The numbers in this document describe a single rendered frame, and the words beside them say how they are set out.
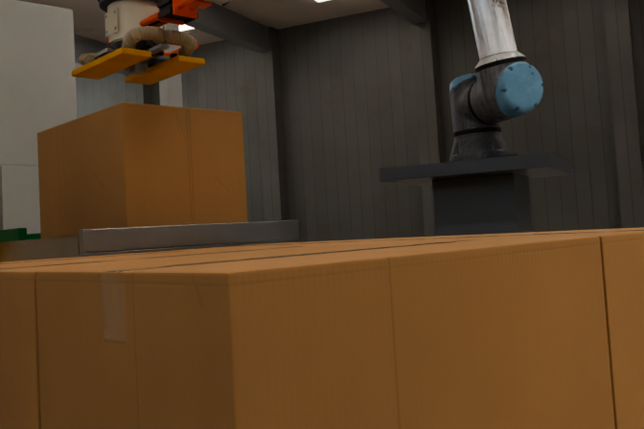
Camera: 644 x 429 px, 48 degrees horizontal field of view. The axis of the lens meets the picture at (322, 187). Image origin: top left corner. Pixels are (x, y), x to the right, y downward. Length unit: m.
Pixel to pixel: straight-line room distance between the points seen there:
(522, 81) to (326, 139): 9.65
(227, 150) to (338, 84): 9.60
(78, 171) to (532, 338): 1.66
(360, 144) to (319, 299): 10.87
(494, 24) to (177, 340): 1.74
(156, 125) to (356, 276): 1.48
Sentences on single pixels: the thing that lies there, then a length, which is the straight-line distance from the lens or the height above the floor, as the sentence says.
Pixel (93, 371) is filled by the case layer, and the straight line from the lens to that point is 0.80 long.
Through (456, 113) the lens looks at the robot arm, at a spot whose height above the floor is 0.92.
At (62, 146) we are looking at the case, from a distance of 2.39.
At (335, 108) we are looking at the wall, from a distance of 11.72.
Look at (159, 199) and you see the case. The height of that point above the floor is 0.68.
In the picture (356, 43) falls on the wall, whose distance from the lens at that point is 11.76.
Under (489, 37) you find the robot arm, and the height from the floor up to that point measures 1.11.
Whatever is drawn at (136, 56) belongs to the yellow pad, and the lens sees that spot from 2.26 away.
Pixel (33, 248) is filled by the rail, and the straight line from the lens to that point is 2.21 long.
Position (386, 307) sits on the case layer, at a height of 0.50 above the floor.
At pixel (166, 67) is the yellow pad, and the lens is 2.40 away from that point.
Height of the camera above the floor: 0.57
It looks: 3 degrees up
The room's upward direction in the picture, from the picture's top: 3 degrees counter-clockwise
